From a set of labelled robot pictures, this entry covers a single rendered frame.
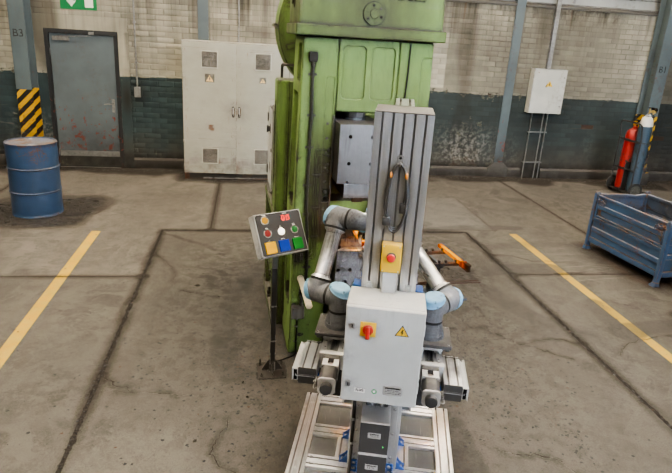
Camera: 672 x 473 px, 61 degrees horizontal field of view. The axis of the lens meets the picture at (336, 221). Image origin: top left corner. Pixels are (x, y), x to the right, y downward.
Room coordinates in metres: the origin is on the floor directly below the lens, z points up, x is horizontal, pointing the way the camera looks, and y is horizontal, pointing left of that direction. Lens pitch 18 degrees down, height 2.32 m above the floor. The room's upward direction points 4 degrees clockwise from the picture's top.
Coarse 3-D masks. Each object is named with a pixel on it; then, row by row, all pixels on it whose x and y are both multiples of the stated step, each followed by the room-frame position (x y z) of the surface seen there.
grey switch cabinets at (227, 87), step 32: (192, 64) 8.69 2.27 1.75; (224, 64) 8.75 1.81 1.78; (256, 64) 8.82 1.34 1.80; (192, 96) 8.69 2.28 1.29; (224, 96) 8.75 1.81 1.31; (256, 96) 8.83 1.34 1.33; (192, 128) 8.69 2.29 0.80; (224, 128) 8.75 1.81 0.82; (256, 128) 8.83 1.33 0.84; (192, 160) 8.69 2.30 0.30; (224, 160) 8.75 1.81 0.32; (256, 160) 8.83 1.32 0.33
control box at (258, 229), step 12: (252, 216) 3.41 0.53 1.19; (264, 216) 3.44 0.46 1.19; (276, 216) 3.48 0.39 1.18; (300, 216) 3.58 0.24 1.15; (252, 228) 3.41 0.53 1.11; (264, 228) 3.40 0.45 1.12; (276, 228) 3.44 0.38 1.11; (288, 228) 3.49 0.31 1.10; (300, 228) 3.54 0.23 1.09; (264, 240) 3.35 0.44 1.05; (276, 240) 3.40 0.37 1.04; (264, 252) 3.31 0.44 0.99; (288, 252) 3.40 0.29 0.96
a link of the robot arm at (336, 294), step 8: (328, 288) 2.76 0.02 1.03; (336, 288) 2.73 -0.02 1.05; (344, 288) 2.74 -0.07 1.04; (328, 296) 2.73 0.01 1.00; (336, 296) 2.70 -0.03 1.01; (344, 296) 2.71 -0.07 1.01; (328, 304) 2.74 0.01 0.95; (336, 304) 2.71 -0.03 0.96; (344, 304) 2.71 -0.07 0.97; (336, 312) 2.70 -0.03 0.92; (344, 312) 2.71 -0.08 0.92
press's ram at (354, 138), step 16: (336, 128) 3.80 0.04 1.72; (352, 128) 3.70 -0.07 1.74; (368, 128) 3.72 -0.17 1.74; (336, 144) 3.76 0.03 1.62; (352, 144) 3.70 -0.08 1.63; (368, 144) 3.72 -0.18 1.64; (336, 160) 3.73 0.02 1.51; (352, 160) 3.70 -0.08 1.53; (368, 160) 3.72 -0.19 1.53; (336, 176) 3.70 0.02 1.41; (352, 176) 3.70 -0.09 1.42; (368, 176) 3.72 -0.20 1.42
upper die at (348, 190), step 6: (336, 186) 3.93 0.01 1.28; (342, 186) 3.73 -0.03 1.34; (348, 186) 3.70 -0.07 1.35; (354, 186) 3.70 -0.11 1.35; (360, 186) 3.71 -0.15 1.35; (366, 186) 3.72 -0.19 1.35; (342, 192) 3.72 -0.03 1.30; (348, 192) 3.70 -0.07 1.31; (354, 192) 3.71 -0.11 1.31; (360, 192) 3.71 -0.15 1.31; (366, 192) 3.72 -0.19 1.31
